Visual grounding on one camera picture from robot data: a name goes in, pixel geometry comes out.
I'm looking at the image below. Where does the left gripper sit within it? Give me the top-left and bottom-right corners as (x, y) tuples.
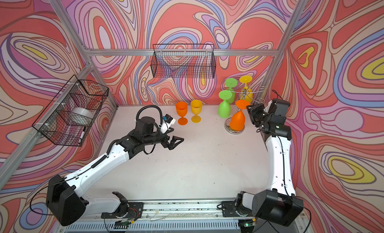
(142, 127), (184, 151)

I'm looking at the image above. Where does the orange wine glass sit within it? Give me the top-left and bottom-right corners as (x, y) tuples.
(230, 100), (250, 131)
(176, 102), (188, 125)

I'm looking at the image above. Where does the yellow wine glass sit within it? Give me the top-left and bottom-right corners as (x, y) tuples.
(191, 100), (203, 123)
(239, 75), (253, 103)

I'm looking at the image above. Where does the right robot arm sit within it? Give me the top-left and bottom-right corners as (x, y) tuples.
(235, 98), (304, 227)

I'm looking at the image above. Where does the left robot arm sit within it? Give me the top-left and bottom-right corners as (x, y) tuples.
(46, 105), (184, 226)

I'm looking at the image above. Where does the chrome wine glass rack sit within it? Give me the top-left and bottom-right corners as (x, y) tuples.
(225, 98), (265, 134)

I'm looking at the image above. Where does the left green wine glass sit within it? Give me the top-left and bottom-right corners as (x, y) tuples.
(218, 90), (232, 118)

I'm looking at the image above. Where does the green wine glass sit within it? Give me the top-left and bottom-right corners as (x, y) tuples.
(225, 78), (238, 104)
(218, 90), (232, 118)

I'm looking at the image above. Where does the right green wine glass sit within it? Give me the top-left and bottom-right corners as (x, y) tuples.
(225, 78), (238, 104)

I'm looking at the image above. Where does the silver tape roll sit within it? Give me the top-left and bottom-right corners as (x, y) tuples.
(69, 107), (94, 127)

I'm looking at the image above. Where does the black marker pen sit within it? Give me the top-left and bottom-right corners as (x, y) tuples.
(78, 128), (86, 146)

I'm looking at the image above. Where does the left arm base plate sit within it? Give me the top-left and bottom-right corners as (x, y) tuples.
(101, 202), (144, 220)

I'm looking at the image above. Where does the back black wire basket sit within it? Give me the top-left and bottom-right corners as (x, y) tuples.
(151, 43), (216, 79)

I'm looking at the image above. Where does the black wire basket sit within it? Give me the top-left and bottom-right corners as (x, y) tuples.
(32, 75), (109, 147)
(151, 43), (216, 79)

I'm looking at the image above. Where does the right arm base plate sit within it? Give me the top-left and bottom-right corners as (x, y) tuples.
(217, 201), (253, 218)

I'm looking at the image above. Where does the left black wire basket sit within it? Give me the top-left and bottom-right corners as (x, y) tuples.
(32, 75), (109, 147)

